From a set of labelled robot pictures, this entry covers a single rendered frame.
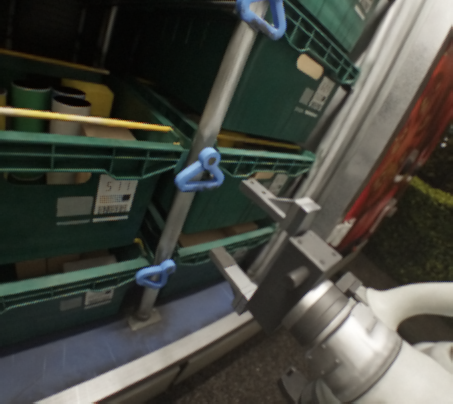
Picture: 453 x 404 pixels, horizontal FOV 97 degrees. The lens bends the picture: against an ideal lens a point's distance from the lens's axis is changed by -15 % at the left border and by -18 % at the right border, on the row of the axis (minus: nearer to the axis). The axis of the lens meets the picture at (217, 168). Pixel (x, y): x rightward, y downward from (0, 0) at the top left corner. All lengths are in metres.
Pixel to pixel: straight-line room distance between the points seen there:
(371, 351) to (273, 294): 0.11
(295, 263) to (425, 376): 0.15
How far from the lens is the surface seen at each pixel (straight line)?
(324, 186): 0.78
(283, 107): 0.55
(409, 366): 0.29
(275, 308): 0.32
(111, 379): 0.69
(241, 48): 0.37
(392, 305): 0.59
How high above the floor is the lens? 1.31
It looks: 22 degrees down
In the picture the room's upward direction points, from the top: 22 degrees clockwise
